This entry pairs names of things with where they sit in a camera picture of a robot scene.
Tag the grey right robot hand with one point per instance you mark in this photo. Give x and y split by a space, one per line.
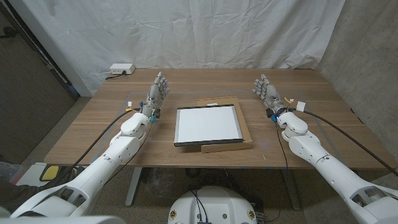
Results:
270 95

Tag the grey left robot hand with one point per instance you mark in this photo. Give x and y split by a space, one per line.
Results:
154 96

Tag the small framed whiteboard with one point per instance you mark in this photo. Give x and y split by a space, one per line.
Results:
208 124

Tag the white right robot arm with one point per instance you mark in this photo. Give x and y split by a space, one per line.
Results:
326 168

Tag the white power outlet box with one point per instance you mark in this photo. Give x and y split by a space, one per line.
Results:
122 68

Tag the flat brown cardboard box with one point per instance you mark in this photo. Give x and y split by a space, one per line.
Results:
224 101

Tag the white label on box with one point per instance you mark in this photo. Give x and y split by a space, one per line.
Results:
212 104

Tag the grey tape outline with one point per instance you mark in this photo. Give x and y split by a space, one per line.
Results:
192 92

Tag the white cloth backdrop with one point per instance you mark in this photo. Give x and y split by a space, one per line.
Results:
186 31

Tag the grey table leg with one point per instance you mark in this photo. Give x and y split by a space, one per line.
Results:
291 189
133 186

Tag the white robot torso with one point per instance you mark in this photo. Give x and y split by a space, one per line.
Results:
214 205

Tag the yellow black foot pedal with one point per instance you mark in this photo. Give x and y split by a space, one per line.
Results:
50 173

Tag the dark brown door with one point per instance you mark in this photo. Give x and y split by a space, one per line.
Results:
25 93

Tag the white pedal platform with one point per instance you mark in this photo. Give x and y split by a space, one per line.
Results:
31 175

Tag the clear plastic bin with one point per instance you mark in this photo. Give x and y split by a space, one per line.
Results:
9 172

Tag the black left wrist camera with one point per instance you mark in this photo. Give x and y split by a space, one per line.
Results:
157 113

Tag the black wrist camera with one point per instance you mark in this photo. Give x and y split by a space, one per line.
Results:
269 112
157 113

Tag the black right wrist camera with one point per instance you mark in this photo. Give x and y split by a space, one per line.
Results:
269 112

